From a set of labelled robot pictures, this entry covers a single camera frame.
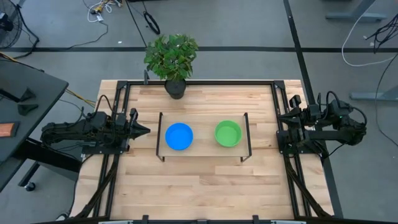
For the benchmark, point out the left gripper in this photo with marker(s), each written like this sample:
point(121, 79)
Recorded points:
point(122, 129)

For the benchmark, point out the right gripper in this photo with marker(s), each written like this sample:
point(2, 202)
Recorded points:
point(309, 118)

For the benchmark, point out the blue plastic mini bowl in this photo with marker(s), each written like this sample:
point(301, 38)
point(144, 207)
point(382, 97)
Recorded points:
point(179, 137)

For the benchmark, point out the green plastic mini bowl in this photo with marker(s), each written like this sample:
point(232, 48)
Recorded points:
point(228, 134)

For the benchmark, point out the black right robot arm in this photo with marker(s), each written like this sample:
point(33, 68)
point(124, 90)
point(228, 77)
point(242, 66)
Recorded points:
point(329, 136)

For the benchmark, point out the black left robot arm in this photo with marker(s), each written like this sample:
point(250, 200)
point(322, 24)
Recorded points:
point(71, 130)

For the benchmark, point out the artificial plant in black pot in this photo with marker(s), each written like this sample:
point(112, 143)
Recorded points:
point(171, 59)

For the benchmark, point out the grey desk base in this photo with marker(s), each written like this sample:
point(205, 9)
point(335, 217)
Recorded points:
point(373, 96)
point(354, 16)

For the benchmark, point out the black table clamp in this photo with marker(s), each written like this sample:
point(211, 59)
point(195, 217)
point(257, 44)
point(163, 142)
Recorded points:
point(145, 219)
point(256, 219)

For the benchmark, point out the black standing desk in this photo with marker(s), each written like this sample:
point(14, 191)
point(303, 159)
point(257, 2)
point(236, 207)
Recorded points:
point(46, 90)

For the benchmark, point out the black wedge block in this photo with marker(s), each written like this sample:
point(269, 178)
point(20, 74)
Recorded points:
point(28, 110)
point(28, 96)

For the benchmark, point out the orange rectangular pad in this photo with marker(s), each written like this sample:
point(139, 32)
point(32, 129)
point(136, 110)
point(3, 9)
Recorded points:
point(7, 129)

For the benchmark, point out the black floor fan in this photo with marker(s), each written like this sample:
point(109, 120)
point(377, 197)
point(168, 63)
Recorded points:
point(3, 24)

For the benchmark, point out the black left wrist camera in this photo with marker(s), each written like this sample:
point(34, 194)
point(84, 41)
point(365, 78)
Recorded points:
point(134, 115)

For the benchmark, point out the black aluminium rig frame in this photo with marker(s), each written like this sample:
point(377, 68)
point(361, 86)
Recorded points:
point(217, 82)

